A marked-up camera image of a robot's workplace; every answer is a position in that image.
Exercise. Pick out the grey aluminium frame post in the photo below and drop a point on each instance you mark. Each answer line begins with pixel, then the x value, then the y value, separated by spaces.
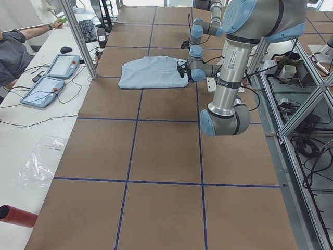
pixel 74 26

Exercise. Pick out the seated person grey shirt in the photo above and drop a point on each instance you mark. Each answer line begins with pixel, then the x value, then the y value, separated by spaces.
pixel 14 55

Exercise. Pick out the black smartphone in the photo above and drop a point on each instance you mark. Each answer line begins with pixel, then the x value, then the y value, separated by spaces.
pixel 36 78

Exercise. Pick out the black computer mouse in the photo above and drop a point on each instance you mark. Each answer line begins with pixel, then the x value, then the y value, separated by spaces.
pixel 65 50

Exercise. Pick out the red cylinder bottle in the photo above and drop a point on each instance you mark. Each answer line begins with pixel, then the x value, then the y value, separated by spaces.
pixel 17 216

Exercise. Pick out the teach pendant tablet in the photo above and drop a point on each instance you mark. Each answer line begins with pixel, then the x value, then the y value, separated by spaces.
pixel 43 92
pixel 63 66

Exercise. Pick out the aluminium frame rack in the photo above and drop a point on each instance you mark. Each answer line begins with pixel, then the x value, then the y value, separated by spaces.
pixel 298 116

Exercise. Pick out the black keyboard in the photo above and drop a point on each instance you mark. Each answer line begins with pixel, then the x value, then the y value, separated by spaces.
pixel 88 30

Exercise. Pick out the lower teach pendant tablet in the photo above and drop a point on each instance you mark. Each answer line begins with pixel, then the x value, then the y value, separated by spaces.
pixel 43 92

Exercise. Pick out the clear plastic bag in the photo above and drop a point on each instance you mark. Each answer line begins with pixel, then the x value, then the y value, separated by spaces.
pixel 39 170

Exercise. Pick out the upper teach pendant tablet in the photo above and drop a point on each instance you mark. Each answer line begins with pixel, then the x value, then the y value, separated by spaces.
pixel 63 66

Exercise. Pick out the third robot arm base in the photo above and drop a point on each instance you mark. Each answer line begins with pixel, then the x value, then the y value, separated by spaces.
pixel 325 49

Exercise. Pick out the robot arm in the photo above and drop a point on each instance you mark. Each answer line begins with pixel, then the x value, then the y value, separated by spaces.
pixel 243 24
pixel 199 27

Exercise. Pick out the light blue button-up shirt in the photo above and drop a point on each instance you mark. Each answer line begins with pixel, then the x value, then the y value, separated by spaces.
pixel 152 72

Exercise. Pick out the green plastic tool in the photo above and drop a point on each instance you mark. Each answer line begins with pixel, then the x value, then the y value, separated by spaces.
pixel 62 19

